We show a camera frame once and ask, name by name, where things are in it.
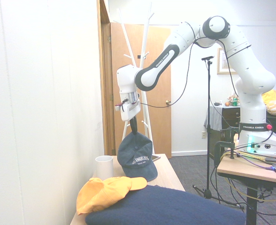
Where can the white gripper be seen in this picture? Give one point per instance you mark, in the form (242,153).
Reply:
(129,111)

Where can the navy blue baseball cap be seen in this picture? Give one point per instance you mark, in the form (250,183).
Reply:
(135,159)

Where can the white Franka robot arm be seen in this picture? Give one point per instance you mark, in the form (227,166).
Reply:
(253,79)

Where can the yellow baseball cap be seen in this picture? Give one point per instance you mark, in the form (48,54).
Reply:
(105,192)

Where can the wooden door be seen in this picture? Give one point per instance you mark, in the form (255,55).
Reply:
(161,122)

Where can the flat tan card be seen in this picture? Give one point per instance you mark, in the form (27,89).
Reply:
(156,158)

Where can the brass door knob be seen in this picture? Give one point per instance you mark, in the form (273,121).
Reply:
(168,102)

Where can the white cylindrical cup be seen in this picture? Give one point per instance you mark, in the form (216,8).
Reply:
(104,167)

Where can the black tripod stand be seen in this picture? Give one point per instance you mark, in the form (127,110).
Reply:
(208,140)

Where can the white coat rack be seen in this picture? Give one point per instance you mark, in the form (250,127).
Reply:
(143,47)

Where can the grey hanging cloth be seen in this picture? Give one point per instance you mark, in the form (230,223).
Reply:
(214,117)

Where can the navy blue folded blanket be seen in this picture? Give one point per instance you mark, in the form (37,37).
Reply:
(166,206)

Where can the black metal clamp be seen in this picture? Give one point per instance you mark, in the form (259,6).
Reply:
(219,146)

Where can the dark wooden dresser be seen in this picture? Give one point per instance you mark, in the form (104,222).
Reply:
(230,117)

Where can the green soda can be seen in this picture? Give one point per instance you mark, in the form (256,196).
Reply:
(234,102)

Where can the dried flower decoration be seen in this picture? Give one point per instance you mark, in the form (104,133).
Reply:
(233,96)

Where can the wooden table with black leg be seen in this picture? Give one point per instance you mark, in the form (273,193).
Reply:
(241,168)

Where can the red round knob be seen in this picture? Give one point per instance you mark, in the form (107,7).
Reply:
(269,127)

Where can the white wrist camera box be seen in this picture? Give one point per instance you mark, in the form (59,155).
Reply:
(118,107)

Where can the wooden door frame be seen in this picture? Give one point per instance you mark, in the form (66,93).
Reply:
(106,93)

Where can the white wall outlet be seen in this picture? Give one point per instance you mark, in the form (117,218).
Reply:
(203,135)

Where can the black bar camera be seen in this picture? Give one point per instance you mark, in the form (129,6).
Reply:
(207,57)

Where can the framed wall picture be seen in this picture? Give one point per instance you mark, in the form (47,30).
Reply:
(220,66)

